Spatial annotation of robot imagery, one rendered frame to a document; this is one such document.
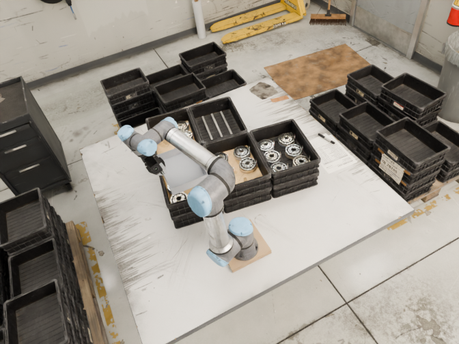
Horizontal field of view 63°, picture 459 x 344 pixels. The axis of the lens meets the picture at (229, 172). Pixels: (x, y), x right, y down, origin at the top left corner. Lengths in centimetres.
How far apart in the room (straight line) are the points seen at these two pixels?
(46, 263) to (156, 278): 97
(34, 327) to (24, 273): 49
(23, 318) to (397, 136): 274
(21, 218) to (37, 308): 74
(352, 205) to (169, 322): 118
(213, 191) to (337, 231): 91
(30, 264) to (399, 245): 257
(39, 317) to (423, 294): 237
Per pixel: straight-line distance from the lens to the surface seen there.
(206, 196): 145
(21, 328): 253
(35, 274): 281
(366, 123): 329
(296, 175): 217
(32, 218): 296
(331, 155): 251
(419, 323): 279
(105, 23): 515
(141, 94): 365
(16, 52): 517
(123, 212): 238
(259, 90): 305
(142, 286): 208
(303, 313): 267
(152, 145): 167
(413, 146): 301
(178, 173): 199
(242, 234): 182
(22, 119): 317
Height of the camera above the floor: 248
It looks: 47 degrees down
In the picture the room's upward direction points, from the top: 9 degrees counter-clockwise
